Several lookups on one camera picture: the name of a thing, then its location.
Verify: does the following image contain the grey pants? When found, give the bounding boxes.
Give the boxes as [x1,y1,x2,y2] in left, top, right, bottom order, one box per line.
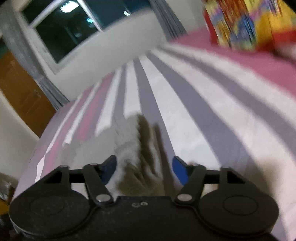
[55,114,176,198]

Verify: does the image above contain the pink grey striped bed sheet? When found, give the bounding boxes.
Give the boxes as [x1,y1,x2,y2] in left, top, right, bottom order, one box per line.
[16,29,295,240]

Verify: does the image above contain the brown wooden door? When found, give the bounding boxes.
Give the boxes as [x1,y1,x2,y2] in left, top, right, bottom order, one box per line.
[1,51,56,137]

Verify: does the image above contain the grey curtain right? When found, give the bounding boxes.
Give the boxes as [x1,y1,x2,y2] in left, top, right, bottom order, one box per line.
[149,0,187,41]

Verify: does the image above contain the grey curtain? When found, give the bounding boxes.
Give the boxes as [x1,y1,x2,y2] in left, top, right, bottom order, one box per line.
[1,2,69,110]
[149,0,187,41]

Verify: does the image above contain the white framed window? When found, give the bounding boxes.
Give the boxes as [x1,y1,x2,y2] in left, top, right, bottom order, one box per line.
[18,1,163,74]

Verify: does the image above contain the grey curtain left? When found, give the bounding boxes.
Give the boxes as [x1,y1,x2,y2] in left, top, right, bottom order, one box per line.
[1,2,69,110]

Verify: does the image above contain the colourful yellow red blanket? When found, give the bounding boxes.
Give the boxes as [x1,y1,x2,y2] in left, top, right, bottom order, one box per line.
[203,0,295,51]

